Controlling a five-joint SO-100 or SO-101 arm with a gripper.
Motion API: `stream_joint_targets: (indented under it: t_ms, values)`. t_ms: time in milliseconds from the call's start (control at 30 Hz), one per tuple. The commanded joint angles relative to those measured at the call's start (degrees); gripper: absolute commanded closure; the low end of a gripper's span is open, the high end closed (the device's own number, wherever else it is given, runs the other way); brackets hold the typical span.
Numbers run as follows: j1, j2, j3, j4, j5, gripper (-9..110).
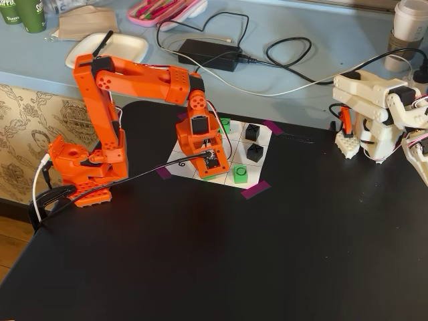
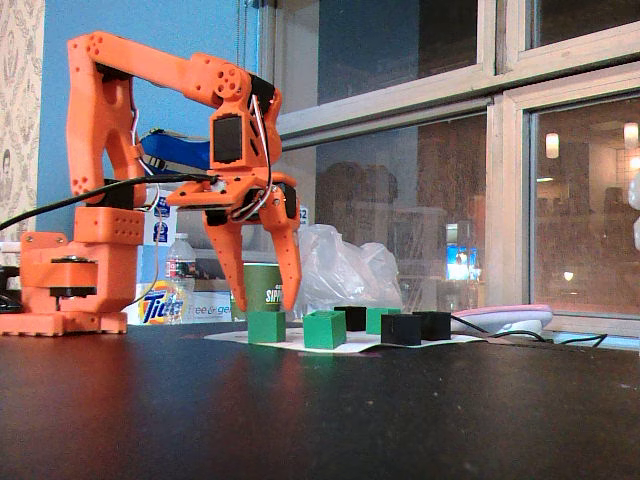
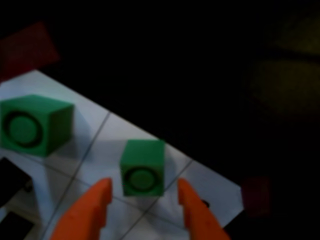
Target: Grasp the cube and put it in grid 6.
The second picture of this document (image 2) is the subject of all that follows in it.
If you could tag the Tide detergent box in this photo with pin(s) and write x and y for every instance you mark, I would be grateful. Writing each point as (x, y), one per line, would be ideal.
(160, 306)

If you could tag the blue bag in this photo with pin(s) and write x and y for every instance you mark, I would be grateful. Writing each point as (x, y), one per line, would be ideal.
(175, 152)

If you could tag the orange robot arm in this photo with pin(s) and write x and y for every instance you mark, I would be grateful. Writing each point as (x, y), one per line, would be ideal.
(100, 100)

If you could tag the white window frame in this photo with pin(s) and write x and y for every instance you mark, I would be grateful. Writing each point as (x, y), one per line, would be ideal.
(505, 200)

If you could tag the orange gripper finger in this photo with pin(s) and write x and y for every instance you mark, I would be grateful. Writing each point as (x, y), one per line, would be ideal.
(227, 255)
(289, 250)

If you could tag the green cube with circle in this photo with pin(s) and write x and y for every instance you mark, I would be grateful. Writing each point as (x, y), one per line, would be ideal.
(324, 330)
(382, 320)
(266, 327)

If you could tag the clear plastic water bottle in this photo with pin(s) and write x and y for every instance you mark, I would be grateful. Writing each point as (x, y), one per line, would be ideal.
(180, 265)

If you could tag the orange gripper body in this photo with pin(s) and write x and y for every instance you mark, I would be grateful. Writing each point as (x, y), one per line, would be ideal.
(250, 184)

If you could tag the green paper cup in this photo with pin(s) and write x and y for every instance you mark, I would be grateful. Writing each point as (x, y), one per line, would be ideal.
(262, 292)

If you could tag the clear plastic bag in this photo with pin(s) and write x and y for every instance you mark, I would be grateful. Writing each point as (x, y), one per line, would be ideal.
(345, 270)

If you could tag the black cube with cross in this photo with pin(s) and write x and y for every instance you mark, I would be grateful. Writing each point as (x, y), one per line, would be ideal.
(350, 318)
(400, 330)
(435, 325)

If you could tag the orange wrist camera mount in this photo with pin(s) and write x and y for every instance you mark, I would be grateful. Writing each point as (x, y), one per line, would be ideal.
(200, 196)

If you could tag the pink and white pencil case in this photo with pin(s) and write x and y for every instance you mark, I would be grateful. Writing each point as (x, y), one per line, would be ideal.
(500, 316)

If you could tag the white paper number grid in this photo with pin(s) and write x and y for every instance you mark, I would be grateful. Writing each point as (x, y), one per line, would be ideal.
(360, 346)

